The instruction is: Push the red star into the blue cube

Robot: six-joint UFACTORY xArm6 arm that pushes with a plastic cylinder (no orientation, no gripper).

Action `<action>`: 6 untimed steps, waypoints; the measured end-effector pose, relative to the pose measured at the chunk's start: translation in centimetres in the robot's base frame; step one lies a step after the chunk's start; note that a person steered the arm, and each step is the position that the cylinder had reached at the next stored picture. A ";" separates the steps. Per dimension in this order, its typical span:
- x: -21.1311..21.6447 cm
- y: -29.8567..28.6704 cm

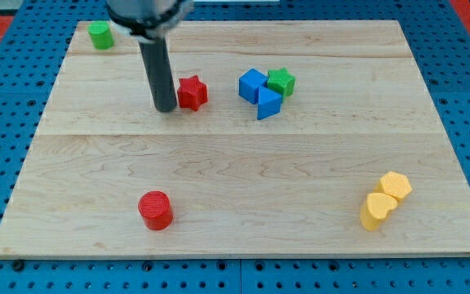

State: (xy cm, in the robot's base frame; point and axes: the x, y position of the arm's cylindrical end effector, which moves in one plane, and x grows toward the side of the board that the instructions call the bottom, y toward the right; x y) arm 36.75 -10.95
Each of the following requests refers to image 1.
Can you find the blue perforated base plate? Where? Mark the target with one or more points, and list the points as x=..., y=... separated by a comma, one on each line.
x=31, y=53

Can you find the red cylinder block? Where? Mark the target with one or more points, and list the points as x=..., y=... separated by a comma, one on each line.
x=156, y=210

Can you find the blue cube block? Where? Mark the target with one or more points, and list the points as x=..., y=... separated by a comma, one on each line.
x=249, y=84

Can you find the green cylinder block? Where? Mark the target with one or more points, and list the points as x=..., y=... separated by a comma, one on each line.
x=100, y=35

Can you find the yellow hexagon block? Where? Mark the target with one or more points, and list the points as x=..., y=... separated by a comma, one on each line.
x=394, y=184

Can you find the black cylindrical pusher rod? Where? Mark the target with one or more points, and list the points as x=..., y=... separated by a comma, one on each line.
x=158, y=71

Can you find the wooden board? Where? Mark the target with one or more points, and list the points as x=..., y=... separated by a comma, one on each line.
x=287, y=186

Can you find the yellow heart block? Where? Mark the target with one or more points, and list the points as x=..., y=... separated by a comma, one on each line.
x=376, y=209

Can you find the green star block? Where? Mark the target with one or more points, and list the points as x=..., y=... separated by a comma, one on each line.
x=281, y=81

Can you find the red star block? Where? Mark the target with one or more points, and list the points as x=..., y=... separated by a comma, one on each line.
x=192, y=93

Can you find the blue triangle block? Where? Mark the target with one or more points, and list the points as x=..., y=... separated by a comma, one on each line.
x=269, y=103

